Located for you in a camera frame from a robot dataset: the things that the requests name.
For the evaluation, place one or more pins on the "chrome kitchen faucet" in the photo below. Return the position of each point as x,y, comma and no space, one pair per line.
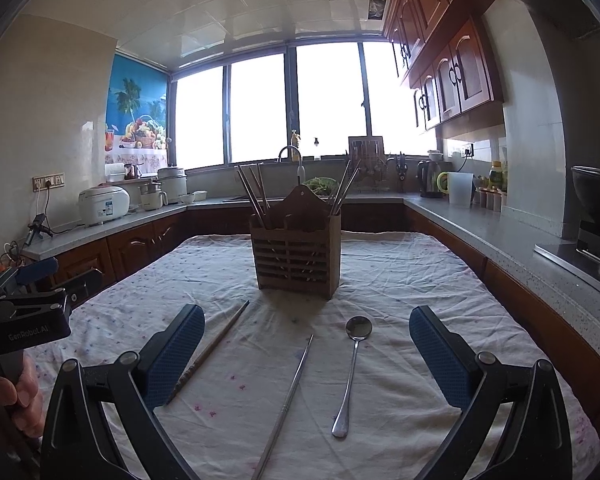
289,147

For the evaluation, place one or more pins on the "white electric pot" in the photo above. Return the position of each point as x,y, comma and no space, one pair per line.
172,185

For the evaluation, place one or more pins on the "dark chopstick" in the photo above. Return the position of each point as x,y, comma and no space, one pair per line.
352,182

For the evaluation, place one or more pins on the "green oil bottle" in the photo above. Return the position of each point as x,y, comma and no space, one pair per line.
505,177

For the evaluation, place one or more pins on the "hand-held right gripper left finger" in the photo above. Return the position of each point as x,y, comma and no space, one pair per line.
175,355

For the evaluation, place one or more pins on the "wooden upper cabinets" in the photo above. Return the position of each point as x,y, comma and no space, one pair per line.
460,70

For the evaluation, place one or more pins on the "kitchen window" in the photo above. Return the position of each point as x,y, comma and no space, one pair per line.
255,110

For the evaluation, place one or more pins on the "white floral tablecloth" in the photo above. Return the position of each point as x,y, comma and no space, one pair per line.
380,270

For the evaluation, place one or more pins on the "dark-tipped wooden chopstick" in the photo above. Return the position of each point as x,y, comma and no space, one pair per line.
207,352

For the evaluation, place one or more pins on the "black wok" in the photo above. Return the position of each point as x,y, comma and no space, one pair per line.
597,195

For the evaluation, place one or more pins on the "yellow dish soap bottle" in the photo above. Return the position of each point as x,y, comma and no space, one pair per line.
295,150

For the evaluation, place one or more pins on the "person's left hand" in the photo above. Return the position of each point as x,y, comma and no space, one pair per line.
30,405

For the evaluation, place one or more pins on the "wall socket strip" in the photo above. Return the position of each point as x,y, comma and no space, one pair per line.
49,182

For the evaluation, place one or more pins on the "wooden utensil holder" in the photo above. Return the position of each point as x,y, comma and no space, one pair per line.
295,240

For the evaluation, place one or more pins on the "green colander with vegetables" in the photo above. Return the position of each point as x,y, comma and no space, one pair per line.
320,185

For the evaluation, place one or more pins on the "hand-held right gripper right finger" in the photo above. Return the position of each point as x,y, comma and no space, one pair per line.
442,355

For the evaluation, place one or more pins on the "small black tripod device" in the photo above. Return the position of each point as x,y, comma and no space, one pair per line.
40,225

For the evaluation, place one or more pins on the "grey kitchen countertop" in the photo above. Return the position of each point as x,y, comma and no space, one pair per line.
480,230

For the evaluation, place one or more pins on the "white bowl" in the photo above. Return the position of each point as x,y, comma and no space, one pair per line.
435,155

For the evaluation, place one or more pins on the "spice jar set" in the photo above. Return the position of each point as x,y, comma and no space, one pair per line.
492,200

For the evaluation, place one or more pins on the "tropical fruit wall poster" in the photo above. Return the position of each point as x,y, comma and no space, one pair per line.
130,100

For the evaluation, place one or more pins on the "wooden cutting board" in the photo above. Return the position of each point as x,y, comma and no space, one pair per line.
366,147

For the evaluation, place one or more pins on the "white rice cooker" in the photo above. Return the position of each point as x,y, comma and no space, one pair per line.
102,205

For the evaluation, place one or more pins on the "black cooktop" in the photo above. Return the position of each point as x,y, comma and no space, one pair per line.
580,265

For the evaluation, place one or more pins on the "chopsticks in holder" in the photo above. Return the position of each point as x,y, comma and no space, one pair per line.
247,187

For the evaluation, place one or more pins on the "white ceramic dish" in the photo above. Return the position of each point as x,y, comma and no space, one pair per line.
187,199
200,195

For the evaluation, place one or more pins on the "yellow oil bottle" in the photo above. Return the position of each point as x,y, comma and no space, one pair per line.
495,177

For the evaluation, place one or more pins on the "wall socket with plug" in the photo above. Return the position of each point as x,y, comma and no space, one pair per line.
467,149

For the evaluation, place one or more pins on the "knife block with scissors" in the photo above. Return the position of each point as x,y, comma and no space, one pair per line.
401,180

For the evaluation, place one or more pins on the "metal dish rack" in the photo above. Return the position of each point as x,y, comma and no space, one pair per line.
375,175

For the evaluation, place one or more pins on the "metal spoon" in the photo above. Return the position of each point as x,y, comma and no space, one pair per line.
359,327

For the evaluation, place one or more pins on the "steel electric kettle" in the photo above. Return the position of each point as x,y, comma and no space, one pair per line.
428,180

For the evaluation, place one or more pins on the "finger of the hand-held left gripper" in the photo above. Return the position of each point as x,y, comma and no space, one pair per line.
82,285
37,271

